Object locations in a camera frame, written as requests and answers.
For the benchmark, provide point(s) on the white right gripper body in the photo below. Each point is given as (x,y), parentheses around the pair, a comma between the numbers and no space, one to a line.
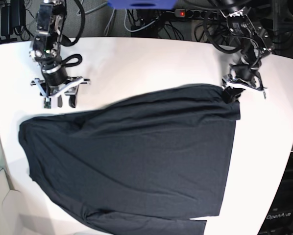
(49,94)

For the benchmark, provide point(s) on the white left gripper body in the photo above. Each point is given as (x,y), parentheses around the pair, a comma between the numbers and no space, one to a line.
(245,77)

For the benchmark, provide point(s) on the dark navy T-shirt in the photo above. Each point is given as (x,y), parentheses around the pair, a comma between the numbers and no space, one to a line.
(153,164)

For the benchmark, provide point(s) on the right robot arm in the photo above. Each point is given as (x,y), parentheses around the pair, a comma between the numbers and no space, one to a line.
(45,50)

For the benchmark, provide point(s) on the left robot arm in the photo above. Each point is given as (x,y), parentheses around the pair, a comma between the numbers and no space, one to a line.
(255,45)

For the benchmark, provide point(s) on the black adapters on floor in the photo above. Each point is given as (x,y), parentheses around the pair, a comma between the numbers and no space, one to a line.
(12,20)

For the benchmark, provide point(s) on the blue plastic bin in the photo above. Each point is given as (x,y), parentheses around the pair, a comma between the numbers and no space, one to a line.
(142,4)

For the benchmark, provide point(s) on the black OpenArm computer case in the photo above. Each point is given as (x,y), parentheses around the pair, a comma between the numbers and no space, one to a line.
(279,219)

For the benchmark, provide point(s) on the white power strip red switch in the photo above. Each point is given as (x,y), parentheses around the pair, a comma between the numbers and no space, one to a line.
(195,14)

